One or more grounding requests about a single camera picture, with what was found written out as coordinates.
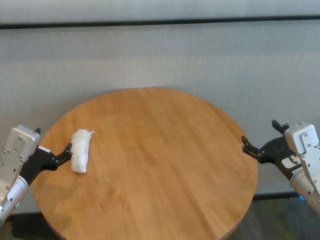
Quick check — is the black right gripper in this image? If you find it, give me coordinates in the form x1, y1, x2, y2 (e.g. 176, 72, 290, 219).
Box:
240, 119, 303, 181

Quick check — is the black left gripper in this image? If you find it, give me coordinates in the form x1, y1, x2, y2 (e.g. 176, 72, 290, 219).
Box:
18, 127, 74, 186

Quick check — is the white plastic-wrapped sandbag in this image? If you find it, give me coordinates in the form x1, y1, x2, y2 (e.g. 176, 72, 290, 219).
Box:
71, 128, 96, 175

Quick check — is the black wall rail strip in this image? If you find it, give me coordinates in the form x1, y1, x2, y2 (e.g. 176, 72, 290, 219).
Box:
0, 15, 320, 30

